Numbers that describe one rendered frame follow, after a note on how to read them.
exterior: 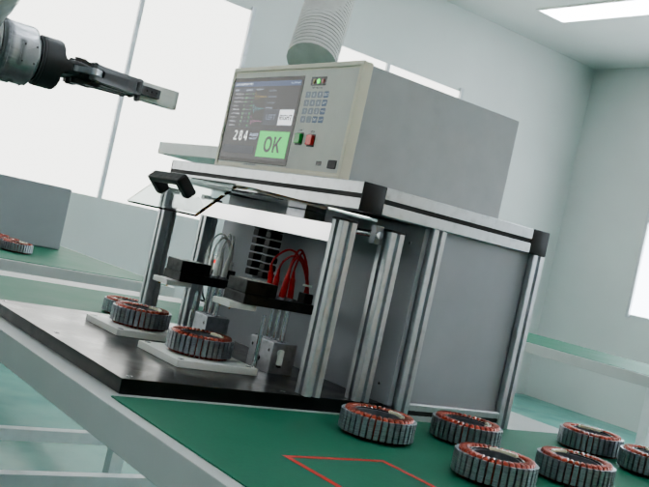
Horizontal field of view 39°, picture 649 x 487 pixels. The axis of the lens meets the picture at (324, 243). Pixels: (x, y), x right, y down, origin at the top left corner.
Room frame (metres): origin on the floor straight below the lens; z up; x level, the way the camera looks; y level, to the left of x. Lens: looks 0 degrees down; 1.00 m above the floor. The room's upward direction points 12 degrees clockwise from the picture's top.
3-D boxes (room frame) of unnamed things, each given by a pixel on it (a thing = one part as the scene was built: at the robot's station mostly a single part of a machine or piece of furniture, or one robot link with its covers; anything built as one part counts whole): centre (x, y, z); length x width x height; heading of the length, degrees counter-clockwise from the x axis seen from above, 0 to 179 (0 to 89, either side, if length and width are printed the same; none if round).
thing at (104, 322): (1.73, 0.31, 0.78); 0.15 x 0.15 x 0.01; 36
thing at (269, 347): (1.62, 0.05, 0.80); 0.07 x 0.05 x 0.06; 36
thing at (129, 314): (1.73, 0.31, 0.80); 0.11 x 0.11 x 0.04
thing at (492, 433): (1.44, -0.28, 0.77); 0.11 x 0.11 x 0.04
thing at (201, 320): (1.82, 0.19, 0.80); 0.07 x 0.05 x 0.06; 36
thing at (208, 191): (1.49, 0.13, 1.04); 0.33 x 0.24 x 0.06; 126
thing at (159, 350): (1.54, 0.17, 0.78); 0.15 x 0.15 x 0.01; 36
